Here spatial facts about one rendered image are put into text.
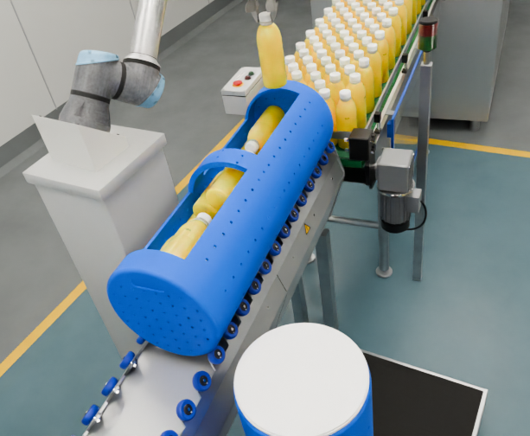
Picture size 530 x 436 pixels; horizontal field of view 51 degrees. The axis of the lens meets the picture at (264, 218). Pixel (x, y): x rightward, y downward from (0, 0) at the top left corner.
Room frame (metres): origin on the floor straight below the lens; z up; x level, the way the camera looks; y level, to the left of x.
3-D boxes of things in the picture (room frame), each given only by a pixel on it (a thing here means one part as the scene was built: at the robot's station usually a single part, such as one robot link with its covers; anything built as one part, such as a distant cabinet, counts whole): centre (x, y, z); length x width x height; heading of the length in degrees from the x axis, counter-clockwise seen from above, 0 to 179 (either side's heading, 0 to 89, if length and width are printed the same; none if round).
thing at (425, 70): (1.82, -0.67, 0.55); 0.04 x 0.04 x 1.10; 61
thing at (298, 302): (1.64, -0.08, 0.31); 0.06 x 0.06 x 0.63; 61
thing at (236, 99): (1.98, -0.02, 1.05); 0.20 x 0.10 x 0.10; 151
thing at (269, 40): (1.55, -0.11, 1.36); 0.07 x 0.07 x 0.19
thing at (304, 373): (0.68, -0.01, 1.03); 0.28 x 0.28 x 0.01
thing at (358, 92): (1.82, -0.41, 1.00); 0.07 x 0.07 x 0.19
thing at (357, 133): (1.60, -0.37, 0.95); 0.10 x 0.07 x 0.10; 61
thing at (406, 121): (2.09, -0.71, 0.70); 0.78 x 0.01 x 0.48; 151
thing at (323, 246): (1.57, -0.20, 0.31); 0.06 x 0.06 x 0.63; 61
